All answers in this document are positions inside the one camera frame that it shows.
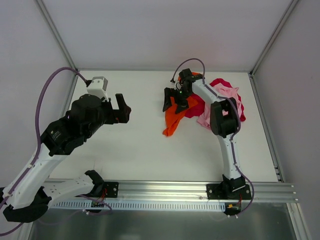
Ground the aluminium mounting rail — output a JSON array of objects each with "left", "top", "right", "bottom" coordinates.
[{"left": 105, "top": 180, "right": 299, "bottom": 203}]

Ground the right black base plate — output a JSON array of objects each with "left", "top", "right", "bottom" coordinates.
[{"left": 206, "top": 183, "right": 252, "bottom": 200}]

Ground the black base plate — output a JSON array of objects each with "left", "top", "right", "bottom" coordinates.
[
  {"left": 84, "top": 181, "right": 119, "bottom": 199},
  {"left": 206, "top": 183, "right": 252, "bottom": 200}
]

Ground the right aluminium frame post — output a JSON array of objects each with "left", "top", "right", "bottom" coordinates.
[{"left": 249, "top": 0, "right": 300, "bottom": 76}]

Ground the orange t shirt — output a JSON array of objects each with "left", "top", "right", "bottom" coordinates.
[{"left": 162, "top": 71, "right": 205, "bottom": 138}]

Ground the magenta t shirt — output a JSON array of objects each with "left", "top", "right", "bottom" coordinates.
[{"left": 185, "top": 78, "right": 246, "bottom": 129}]

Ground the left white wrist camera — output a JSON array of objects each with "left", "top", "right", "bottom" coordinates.
[{"left": 86, "top": 76, "right": 108, "bottom": 100}]

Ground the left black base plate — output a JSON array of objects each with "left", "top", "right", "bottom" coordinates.
[{"left": 84, "top": 181, "right": 119, "bottom": 199}]

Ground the white slotted cable duct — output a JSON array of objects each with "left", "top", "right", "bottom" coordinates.
[{"left": 53, "top": 199, "right": 226, "bottom": 212}]

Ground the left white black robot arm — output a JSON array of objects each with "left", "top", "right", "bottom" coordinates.
[{"left": 1, "top": 93, "right": 131, "bottom": 223}]

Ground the aluminium frame post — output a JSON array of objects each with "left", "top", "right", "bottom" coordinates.
[
  {"left": 34, "top": 0, "right": 77, "bottom": 70},
  {"left": 249, "top": 0, "right": 300, "bottom": 76}
]

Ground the light pink t shirt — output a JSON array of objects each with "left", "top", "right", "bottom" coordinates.
[{"left": 196, "top": 83, "right": 245, "bottom": 130}]

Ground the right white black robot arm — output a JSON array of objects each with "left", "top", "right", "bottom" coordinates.
[{"left": 162, "top": 68, "right": 246, "bottom": 199}]

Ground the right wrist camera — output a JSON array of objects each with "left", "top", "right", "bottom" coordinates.
[{"left": 178, "top": 68, "right": 193, "bottom": 81}]

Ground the left aluminium frame post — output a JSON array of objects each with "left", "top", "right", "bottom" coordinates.
[{"left": 34, "top": 0, "right": 77, "bottom": 70}]

